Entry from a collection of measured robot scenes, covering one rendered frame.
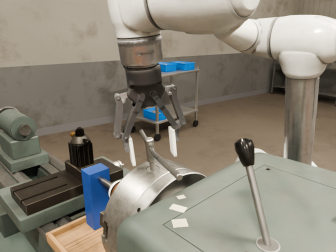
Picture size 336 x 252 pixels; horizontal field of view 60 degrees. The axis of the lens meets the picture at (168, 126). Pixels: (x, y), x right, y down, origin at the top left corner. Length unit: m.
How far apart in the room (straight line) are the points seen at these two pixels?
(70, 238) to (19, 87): 3.88
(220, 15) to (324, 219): 0.39
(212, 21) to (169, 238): 0.34
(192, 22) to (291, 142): 0.75
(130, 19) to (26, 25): 4.31
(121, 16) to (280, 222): 0.46
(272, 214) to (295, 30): 0.57
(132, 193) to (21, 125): 1.08
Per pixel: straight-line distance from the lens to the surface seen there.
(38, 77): 4.88
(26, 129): 1.70
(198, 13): 0.47
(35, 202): 1.22
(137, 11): 0.54
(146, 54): 0.58
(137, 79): 0.60
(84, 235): 1.14
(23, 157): 1.77
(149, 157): 0.73
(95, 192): 1.07
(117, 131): 0.64
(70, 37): 4.99
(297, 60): 0.97
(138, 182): 0.73
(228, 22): 0.47
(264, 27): 1.00
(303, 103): 1.05
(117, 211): 0.73
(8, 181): 1.67
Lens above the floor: 1.57
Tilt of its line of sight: 18 degrees down
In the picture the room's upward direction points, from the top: straight up
